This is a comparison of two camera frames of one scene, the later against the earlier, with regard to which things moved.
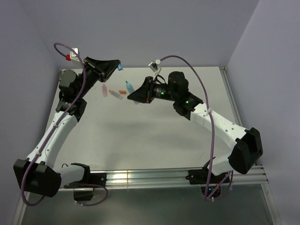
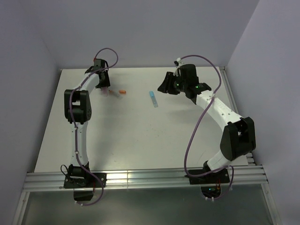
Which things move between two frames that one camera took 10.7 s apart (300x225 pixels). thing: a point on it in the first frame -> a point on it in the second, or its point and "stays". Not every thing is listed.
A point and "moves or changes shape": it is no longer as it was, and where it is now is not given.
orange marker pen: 115,94 stays
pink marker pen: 104,90 stays
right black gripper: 145,93 -> 167,85
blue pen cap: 120,67 moves or changes shape
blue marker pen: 131,90 moves or changes shape
